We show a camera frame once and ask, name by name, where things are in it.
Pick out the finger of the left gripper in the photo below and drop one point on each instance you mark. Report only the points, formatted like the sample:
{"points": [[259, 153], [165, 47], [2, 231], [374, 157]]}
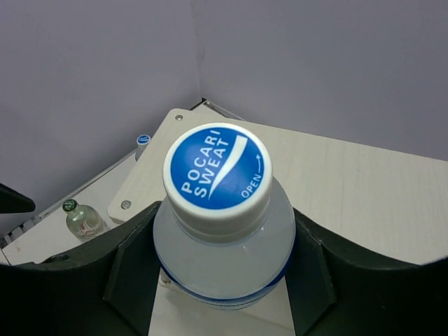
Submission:
{"points": [[13, 202]]}

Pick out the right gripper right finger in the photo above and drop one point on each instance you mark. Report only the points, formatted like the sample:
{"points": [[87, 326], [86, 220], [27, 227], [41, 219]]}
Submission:
{"points": [[336, 287]]}

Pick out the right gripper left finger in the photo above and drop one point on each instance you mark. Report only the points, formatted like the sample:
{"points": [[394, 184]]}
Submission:
{"points": [[105, 286]]}

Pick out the clear green-cap Chang bottle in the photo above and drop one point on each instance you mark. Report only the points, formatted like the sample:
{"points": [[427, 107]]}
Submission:
{"points": [[84, 222]]}

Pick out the pocari sweat bottle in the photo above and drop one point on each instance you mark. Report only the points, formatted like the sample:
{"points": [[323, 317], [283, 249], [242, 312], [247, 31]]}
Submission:
{"points": [[142, 142], [225, 231]]}

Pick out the white two-tier wooden shelf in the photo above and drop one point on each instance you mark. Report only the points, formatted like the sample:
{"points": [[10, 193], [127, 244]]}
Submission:
{"points": [[390, 202]]}

